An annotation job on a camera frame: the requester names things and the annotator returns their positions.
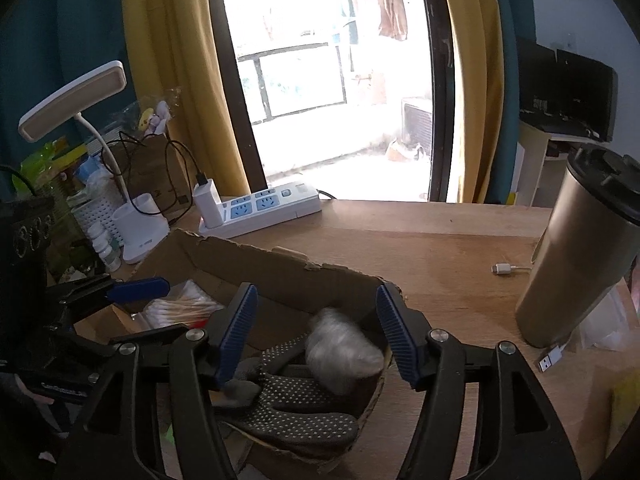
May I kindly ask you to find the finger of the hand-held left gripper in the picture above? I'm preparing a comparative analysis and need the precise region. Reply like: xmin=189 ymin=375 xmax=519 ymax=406
xmin=45 ymin=275 xmax=172 ymax=318
xmin=75 ymin=324 xmax=188 ymax=356

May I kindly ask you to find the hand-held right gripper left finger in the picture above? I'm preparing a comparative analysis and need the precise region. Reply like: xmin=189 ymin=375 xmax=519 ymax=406
xmin=52 ymin=282 xmax=258 ymax=480

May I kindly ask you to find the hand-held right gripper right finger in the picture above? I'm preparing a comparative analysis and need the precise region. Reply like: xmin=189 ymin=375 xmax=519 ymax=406
xmin=375 ymin=284 xmax=583 ymax=480

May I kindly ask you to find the bag of cotton swabs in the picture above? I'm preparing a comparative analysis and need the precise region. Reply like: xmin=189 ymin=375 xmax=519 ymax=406
xmin=132 ymin=280 xmax=226 ymax=333

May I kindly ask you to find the white plastic ball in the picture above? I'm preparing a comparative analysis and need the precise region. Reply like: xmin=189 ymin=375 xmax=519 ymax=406
xmin=305 ymin=307 xmax=386 ymax=396

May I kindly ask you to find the brown cardboard box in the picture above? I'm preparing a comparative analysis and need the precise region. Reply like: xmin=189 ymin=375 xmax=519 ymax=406
xmin=75 ymin=229 xmax=406 ymax=466

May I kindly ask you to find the small white pill bottle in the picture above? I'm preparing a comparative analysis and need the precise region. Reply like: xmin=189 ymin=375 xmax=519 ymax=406
xmin=87 ymin=222 xmax=110 ymax=250
xmin=101 ymin=244 xmax=123 ymax=272

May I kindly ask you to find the white desk lamp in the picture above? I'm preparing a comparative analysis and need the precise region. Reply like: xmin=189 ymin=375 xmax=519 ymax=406
xmin=18 ymin=60 xmax=171 ymax=265

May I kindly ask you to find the white perforated basket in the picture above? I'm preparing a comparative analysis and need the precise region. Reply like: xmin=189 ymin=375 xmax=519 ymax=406
xmin=67 ymin=190 xmax=126 ymax=256

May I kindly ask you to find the white charger plug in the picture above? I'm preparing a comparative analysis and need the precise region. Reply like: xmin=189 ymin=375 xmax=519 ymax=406
xmin=192 ymin=178 xmax=224 ymax=227

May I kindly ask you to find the brown cardboard carton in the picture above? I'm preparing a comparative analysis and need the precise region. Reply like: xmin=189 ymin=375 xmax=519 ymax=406
xmin=107 ymin=132 xmax=193 ymax=221

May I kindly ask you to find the blue plastic packet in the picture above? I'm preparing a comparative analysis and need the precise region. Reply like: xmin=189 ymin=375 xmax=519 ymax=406
xmin=77 ymin=156 xmax=108 ymax=182

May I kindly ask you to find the white power strip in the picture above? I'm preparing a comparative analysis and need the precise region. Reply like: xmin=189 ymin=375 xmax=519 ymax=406
xmin=198 ymin=185 xmax=322 ymax=239

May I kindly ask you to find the green food packet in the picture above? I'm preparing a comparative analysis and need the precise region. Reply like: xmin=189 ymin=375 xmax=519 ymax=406
xmin=20 ymin=137 xmax=88 ymax=196

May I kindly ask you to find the small plush toy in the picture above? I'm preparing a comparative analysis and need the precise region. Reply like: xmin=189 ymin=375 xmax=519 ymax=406
xmin=137 ymin=100 xmax=173 ymax=136

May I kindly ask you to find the steel tumbler with black lid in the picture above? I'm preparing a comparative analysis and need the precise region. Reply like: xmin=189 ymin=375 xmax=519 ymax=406
xmin=515 ymin=142 xmax=640 ymax=348

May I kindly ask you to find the clear plastic bag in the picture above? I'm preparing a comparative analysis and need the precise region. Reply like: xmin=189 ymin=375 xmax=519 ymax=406
xmin=575 ymin=280 xmax=640 ymax=351

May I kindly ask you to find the white computer desk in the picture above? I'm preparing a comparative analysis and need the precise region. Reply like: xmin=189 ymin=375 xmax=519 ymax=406
xmin=517 ymin=120 xmax=601 ymax=208

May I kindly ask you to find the outdoor air conditioner unit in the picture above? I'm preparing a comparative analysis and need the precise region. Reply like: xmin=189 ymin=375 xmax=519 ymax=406
xmin=400 ymin=97 xmax=433 ymax=148

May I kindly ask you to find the yellow curtain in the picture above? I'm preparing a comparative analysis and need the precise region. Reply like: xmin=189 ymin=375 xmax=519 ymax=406
xmin=435 ymin=0 xmax=506 ymax=204
xmin=122 ymin=0 xmax=251 ymax=201

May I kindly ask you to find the teal curtain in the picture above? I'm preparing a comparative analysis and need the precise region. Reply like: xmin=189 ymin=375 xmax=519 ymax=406
xmin=0 ymin=0 xmax=141 ymax=171
xmin=487 ymin=0 xmax=536 ymax=206

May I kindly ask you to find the black computer monitor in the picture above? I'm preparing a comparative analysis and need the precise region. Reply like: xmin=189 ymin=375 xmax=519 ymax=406
xmin=515 ymin=35 xmax=558 ymax=111
xmin=555 ymin=49 xmax=618 ymax=141

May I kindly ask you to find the hanging brown shirt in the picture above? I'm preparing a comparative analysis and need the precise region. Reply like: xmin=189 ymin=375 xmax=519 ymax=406
xmin=377 ymin=0 xmax=408 ymax=41

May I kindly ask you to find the black charger cable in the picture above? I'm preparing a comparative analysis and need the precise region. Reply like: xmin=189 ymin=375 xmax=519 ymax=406
xmin=117 ymin=132 xmax=208 ymax=221

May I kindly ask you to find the white USB cable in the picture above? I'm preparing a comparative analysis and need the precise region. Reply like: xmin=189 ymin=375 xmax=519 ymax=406
xmin=537 ymin=342 xmax=568 ymax=373

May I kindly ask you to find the dark sliding door frame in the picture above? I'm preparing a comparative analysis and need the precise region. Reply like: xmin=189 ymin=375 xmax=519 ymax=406
xmin=415 ymin=0 xmax=456 ymax=203

